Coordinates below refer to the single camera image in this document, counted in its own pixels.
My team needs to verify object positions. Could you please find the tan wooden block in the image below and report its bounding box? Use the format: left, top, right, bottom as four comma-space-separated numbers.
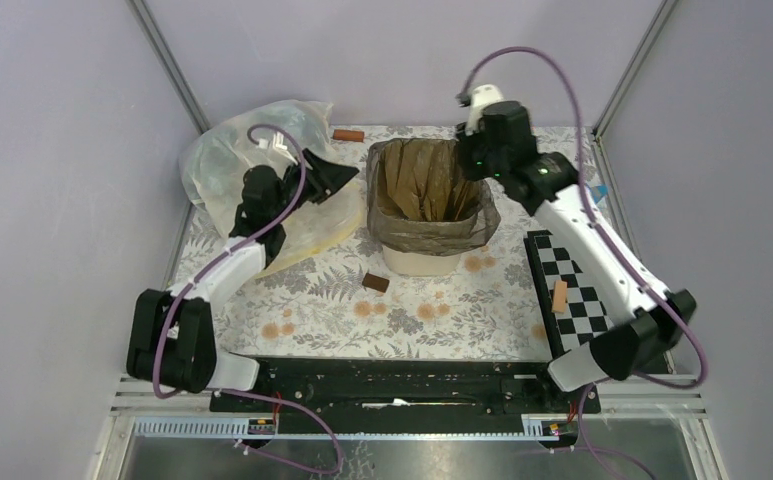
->
551, 280, 568, 314

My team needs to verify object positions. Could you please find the dark trash bag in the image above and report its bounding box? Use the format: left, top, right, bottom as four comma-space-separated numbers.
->
366, 138, 501, 257

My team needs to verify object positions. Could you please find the left aluminium frame post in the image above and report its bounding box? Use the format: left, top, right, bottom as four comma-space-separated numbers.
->
126, 0, 212, 134

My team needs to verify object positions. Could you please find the beige plastic trash bin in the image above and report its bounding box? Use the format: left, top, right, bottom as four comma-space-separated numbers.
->
382, 246, 461, 277

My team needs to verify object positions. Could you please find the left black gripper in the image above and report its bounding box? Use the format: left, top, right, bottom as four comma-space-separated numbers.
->
271, 148, 358, 224

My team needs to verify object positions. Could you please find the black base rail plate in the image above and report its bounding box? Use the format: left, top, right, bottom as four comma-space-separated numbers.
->
210, 357, 603, 437

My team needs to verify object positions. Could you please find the blue paper piece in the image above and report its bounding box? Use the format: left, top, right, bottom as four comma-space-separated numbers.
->
593, 185, 608, 202

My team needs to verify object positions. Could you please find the right aluminium frame post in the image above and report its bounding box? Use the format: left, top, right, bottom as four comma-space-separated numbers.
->
591, 0, 680, 139

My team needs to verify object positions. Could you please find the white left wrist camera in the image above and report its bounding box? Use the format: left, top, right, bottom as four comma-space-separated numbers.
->
257, 132, 298, 164

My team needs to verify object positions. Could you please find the floral patterned table mat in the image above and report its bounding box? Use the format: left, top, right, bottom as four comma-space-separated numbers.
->
154, 123, 646, 362

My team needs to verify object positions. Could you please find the aluminium frame post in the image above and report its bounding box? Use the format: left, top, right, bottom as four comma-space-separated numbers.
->
126, 0, 212, 134
591, 0, 680, 139

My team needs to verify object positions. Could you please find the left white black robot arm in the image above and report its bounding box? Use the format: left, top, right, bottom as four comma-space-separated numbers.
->
126, 150, 359, 411

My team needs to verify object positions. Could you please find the translucent white plastic bag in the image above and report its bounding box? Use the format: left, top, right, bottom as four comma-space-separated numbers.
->
179, 99, 365, 275

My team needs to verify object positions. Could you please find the grey slotted cable duct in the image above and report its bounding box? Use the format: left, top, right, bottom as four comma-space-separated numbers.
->
133, 416, 561, 442

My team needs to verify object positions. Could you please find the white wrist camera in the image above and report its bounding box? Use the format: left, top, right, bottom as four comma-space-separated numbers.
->
257, 132, 298, 164
457, 84, 504, 136

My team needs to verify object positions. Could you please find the small brown wooden block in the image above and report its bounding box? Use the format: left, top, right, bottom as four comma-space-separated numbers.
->
361, 273, 390, 293

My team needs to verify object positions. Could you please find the brown cylinder stick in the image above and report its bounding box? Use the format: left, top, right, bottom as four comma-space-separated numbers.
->
332, 129, 365, 143

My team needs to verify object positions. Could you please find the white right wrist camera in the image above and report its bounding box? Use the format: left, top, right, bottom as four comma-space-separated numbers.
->
457, 84, 504, 136

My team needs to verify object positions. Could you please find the black white checkerboard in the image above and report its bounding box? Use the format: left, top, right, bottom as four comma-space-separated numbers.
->
524, 230, 614, 358

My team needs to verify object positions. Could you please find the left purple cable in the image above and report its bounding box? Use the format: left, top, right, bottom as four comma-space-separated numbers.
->
152, 124, 346, 476

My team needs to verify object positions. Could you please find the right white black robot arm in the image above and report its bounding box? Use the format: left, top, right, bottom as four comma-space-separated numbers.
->
456, 99, 696, 412

